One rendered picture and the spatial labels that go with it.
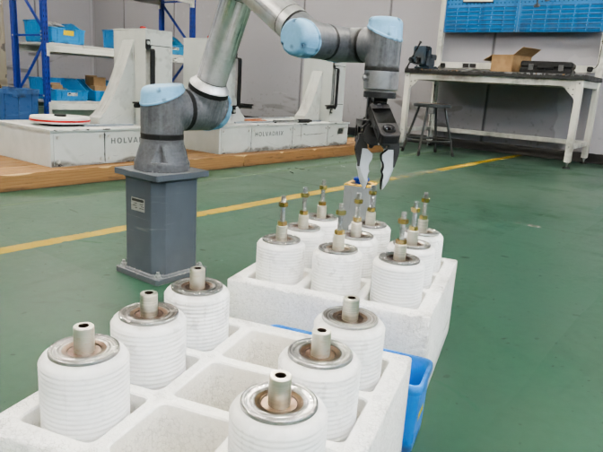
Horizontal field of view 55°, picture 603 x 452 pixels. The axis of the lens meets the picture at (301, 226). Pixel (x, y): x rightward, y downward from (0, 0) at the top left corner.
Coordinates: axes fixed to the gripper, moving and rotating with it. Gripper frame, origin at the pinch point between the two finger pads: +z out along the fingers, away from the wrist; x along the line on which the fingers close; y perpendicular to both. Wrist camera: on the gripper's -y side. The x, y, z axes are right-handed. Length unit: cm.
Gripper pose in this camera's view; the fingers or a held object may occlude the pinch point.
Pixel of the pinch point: (373, 184)
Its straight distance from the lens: 129.9
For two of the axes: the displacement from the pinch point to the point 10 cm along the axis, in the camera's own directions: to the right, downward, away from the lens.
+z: -0.6, 9.7, 2.4
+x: -9.9, -0.2, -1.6
